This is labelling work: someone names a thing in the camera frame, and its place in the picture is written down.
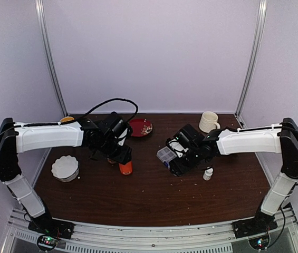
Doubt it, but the right aluminium frame post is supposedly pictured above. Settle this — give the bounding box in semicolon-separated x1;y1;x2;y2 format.
235;0;267;119

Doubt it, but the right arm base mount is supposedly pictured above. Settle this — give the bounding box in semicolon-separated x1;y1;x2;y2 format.
232;211;278;251

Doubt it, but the aluminium frame post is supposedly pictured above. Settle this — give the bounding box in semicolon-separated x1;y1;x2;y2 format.
35;0;68;116
235;0;267;119

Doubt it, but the white scalloped bowl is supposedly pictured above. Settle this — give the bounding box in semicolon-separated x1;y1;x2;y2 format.
51;155;79;182

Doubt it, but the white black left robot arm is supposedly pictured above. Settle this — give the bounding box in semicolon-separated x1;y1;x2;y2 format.
0;112;132;234

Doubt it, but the orange pill bottle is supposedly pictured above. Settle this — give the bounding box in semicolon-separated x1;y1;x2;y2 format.
119;161;133;176

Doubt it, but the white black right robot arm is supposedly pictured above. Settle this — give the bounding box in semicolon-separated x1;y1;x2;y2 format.
157;118;298;233

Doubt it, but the cream ribbed mug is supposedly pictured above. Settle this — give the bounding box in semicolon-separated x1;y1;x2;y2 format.
198;111;221;133

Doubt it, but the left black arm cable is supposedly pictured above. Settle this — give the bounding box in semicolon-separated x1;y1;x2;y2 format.
0;98;139;180

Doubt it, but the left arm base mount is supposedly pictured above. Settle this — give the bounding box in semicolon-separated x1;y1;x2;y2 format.
25;209;74;252

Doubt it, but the red floral plate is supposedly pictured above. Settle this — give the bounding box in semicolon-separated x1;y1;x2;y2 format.
129;119;153;138

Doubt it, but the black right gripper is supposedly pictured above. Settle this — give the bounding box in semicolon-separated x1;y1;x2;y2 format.
169;147;202;177

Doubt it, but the left aluminium frame post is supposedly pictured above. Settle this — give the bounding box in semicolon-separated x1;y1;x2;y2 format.
35;0;68;116

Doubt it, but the yellow interior patterned mug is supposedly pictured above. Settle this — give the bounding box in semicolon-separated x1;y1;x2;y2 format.
60;116;75;123

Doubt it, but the grey lid pill bottle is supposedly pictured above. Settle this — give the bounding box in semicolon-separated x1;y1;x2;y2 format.
107;158;116;164

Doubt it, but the white pill bottle near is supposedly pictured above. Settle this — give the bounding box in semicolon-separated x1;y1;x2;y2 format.
203;167;214;181

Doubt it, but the clear plastic pill organizer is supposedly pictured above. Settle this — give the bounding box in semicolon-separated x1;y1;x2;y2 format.
157;147;177;169

